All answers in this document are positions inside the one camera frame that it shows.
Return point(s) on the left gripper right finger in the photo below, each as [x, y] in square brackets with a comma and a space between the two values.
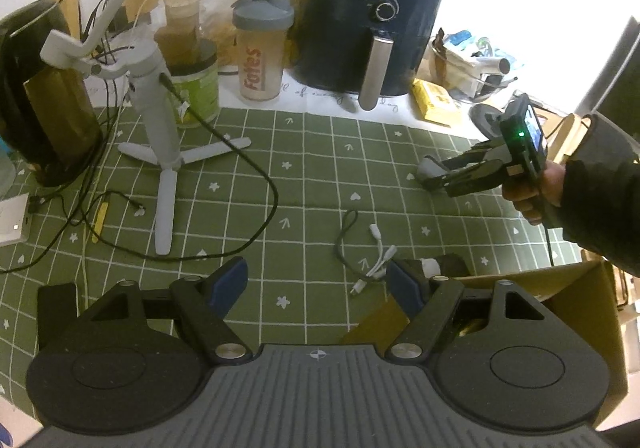
[429, 304]

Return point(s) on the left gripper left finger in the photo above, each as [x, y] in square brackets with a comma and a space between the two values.
[201, 306]

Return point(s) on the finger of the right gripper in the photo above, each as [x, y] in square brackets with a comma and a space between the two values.
[460, 173]

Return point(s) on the lilac earbuds case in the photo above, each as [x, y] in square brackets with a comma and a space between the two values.
[430, 169]

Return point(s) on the person right forearm dark sleeve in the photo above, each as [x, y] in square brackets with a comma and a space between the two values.
[600, 202]

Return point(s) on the person right hand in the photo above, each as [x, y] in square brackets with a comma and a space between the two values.
[523, 193]

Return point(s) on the black kettle base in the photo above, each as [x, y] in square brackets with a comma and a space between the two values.
[486, 118]

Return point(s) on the yellow wet wipes pack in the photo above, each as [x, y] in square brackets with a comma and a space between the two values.
[435, 104]

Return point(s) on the glass bowl with clutter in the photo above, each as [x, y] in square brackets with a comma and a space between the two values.
[467, 78]

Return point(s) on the white gimbal tripod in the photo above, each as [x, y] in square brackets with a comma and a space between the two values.
[148, 74]

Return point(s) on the cardboard box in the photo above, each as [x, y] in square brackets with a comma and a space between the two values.
[542, 354]

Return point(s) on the black air fryer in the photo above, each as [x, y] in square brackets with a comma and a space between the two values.
[372, 48]

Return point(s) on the green label jar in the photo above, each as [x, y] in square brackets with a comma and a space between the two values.
[197, 82]

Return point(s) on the black kettle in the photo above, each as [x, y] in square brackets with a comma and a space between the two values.
[46, 113]

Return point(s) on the grey lid shaker bottle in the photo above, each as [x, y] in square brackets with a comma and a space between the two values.
[261, 29]

